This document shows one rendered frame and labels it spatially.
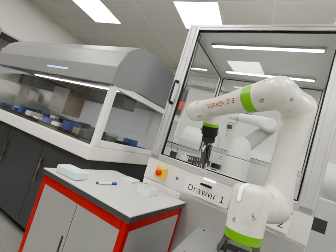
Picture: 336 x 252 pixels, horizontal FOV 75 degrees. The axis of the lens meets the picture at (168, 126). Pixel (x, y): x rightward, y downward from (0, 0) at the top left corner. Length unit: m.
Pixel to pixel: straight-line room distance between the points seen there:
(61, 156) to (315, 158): 1.74
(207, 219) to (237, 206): 0.65
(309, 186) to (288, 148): 0.44
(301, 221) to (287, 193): 0.44
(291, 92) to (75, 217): 1.04
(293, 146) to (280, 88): 0.24
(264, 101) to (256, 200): 0.35
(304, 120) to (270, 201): 0.34
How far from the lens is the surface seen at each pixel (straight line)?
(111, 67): 1.70
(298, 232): 1.39
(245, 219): 0.81
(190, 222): 1.49
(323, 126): 1.40
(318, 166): 1.37
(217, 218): 1.43
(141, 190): 1.31
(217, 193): 1.39
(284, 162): 0.95
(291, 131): 0.97
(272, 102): 0.86
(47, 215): 1.34
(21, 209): 2.33
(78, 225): 1.17
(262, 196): 0.81
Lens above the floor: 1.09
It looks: 4 degrees up
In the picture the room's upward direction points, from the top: 17 degrees clockwise
